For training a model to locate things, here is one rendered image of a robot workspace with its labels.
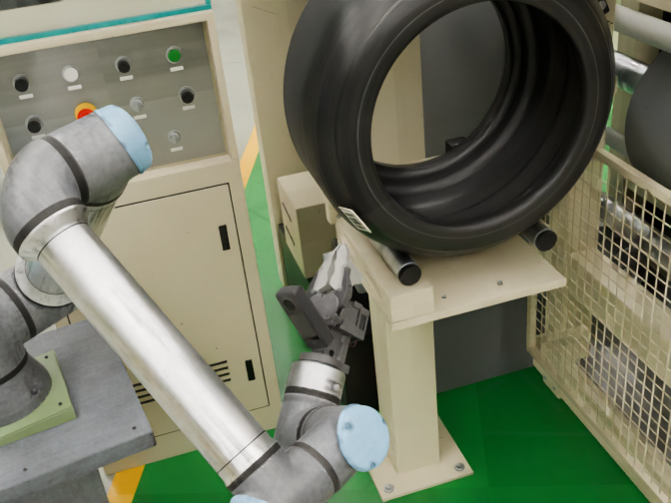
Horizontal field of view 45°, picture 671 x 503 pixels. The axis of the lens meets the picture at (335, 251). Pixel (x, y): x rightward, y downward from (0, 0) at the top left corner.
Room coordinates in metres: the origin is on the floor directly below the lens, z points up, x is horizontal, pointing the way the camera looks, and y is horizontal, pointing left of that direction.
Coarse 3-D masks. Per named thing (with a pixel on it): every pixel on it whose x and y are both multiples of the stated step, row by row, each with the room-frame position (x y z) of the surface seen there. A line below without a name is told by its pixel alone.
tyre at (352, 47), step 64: (320, 0) 1.41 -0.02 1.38; (384, 0) 1.27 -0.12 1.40; (448, 0) 1.27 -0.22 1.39; (512, 0) 1.29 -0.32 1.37; (576, 0) 1.32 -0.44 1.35; (320, 64) 1.28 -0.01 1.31; (384, 64) 1.24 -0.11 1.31; (512, 64) 1.60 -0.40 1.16; (576, 64) 1.49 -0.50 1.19; (320, 128) 1.25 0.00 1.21; (512, 128) 1.59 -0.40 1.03; (576, 128) 1.34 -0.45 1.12; (384, 192) 1.23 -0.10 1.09; (448, 192) 1.53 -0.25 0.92; (512, 192) 1.46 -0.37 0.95
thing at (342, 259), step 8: (344, 248) 1.18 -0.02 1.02; (336, 256) 1.16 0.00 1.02; (344, 256) 1.15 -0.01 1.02; (336, 264) 1.15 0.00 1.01; (344, 264) 1.14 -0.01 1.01; (352, 264) 1.16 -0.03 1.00; (336, 272) 1.14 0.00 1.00; (352, 272) 1.15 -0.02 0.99; (360, 272) 1.16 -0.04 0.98; (336, 280) 1.12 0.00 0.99; (352, 280) 1.14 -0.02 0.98; (360, 280) 1.16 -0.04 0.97; (336, 288) 1.11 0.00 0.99
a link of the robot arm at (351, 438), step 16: (304, 416) 0.93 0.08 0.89; (320, 416) 0.90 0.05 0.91; (336, 416) 0.87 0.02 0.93; (352, 416) 0.85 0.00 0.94; (368, 416) 0.86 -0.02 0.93; (304, 432) 0.89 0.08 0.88; (320, 432) 0.85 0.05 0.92; (336, 432) 0.84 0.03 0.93; (352, 432) 0.84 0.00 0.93; (368, 432) 0.85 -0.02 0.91; (384, 432) 0.86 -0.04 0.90; (320, 448) 0.82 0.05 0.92; (336, 448) 0.82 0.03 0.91; (352, 448) 0.82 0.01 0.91; (368, 448) 0.83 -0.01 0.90; (384, 448) 0.84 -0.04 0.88; (336, 464) 0.81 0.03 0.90; (352, 464) 0.81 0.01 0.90; (368, 464) 0.82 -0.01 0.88
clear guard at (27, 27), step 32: (0, 0) 1.82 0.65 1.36; (32, 0) 1.83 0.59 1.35; (64, 0) 1.85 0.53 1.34; (96, 0) 1.86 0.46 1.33; (128, 0) 1.88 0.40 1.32; (160, 0) 1.89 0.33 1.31; (192, 0) 1.91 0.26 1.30; (0, 32) 1.81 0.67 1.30; (32, 32) 1.83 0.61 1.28; (64, 32) 1.84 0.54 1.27
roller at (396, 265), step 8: (376, 248) 1.38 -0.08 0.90; (384, 248) 1.34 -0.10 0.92; (384, 256) 1.33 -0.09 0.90; (392, 256) 1.31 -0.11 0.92; (400, 256) 1.29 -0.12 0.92; (408, 256) 1.29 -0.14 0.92; (392, 264) 1.29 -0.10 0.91; (400, 264) 1.27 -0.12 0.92; (408, 264) 1.26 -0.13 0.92; (416, 264) 1.27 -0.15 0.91; (400, 272) 1.26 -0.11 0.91; (408, 272) 1.26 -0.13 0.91; (416, 272) 1.26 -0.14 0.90; (400, 280) 1.26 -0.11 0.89; (408, 280) 1.26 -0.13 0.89; (416, 280) 1.26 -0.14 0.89
